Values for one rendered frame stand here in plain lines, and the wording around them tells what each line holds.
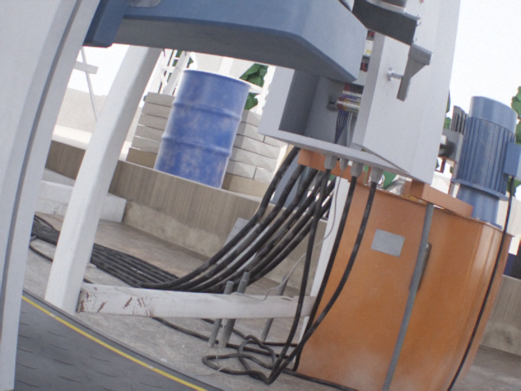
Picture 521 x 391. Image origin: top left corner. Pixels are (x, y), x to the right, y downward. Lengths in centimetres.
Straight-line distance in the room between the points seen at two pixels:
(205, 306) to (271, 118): 47
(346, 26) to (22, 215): 31
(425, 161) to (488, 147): 64
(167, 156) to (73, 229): 452
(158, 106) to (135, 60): 572
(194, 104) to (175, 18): 536
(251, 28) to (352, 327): 175
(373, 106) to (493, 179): 114
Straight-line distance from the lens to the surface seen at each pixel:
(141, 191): 515
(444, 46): 181
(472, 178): 235
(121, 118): 150
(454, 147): 250
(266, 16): 54
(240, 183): 687
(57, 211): 298
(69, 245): 149
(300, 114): 198
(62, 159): 590
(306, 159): 200
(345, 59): 62
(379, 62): 127
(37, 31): 37
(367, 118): 126
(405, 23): 113
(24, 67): 37
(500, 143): 237
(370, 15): 114
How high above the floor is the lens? 56
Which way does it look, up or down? 2 degrees down
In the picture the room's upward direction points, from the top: 15 degrees clockwise
